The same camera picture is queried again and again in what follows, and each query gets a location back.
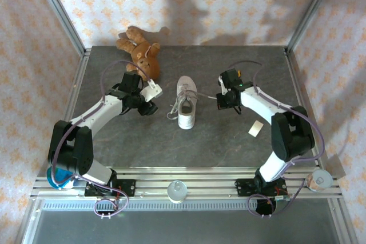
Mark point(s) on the white shoelace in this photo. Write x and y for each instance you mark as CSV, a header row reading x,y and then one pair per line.
x,y
187,94

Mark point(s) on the white sneaker shoe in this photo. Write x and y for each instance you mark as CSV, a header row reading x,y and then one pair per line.
x,y
186,119

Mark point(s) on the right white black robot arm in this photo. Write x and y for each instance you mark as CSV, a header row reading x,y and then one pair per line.
x,y
263,104

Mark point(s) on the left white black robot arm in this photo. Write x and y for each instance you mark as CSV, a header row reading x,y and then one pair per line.
x,y
97,111

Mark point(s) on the brown teddy bear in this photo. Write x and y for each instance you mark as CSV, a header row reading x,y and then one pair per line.
x,y
140,49

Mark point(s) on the beige paper card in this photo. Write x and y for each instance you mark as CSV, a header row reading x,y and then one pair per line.
x,y
256,128

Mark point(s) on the small green circuit board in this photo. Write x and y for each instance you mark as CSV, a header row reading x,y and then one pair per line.
x,y
282,198

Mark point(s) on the metal tin can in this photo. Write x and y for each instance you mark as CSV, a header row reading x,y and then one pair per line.
x,y
318,181

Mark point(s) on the blue plastic cup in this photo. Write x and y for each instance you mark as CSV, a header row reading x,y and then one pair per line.
x,y
58,179

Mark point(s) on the aluminium side rail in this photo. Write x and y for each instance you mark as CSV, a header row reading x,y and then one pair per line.
x,y
71,98
298,84

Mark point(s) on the aluminium front rail frame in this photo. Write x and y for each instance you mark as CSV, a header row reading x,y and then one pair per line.
x,y
211,187

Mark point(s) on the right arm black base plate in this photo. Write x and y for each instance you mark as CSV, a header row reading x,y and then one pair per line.
x,y
244,188

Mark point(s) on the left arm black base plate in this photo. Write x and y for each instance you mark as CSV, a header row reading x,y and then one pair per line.
x,y
127,187

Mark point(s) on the aluminium frame post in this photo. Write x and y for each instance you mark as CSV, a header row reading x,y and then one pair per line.
x,y
59,9
312,9

